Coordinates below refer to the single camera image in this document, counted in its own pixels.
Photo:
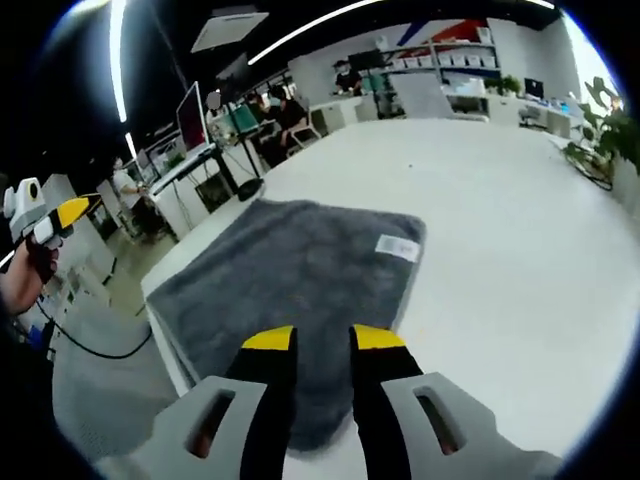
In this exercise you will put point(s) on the grey towel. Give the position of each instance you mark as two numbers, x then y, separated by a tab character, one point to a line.
300	260

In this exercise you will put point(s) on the white counter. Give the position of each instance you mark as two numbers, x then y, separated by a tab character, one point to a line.
340	112

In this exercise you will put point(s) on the white plant pot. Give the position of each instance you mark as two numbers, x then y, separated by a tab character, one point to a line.
627	180

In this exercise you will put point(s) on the small potted plant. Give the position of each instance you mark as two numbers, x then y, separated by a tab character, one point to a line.
505	85

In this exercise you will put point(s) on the storage shelf with white boxes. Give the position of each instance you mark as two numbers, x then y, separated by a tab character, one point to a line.
450	60

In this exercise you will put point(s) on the ceiling air conditioner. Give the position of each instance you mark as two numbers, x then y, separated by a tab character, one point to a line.
225	30

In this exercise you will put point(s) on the green potted plant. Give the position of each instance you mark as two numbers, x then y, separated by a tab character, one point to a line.
620	135

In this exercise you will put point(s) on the person's left hand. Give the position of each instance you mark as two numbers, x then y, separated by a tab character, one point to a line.
25	290

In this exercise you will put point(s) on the long ceiling light strip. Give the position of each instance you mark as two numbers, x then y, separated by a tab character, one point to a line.
117	60
300	35

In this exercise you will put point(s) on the small dark monitor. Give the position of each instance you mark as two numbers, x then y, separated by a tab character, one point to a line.
534	88

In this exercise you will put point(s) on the white standing desk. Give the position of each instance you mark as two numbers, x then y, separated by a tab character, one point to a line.
180	170

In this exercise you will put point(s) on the black monitor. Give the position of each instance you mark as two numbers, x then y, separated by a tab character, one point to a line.
366	60

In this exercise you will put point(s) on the black display on floor stand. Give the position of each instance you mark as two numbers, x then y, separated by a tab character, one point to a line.
232	72

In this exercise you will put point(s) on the white mesh office chair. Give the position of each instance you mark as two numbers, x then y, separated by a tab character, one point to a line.
420	97

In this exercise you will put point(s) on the computer monitor with red screen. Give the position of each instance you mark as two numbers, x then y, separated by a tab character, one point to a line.
192	120

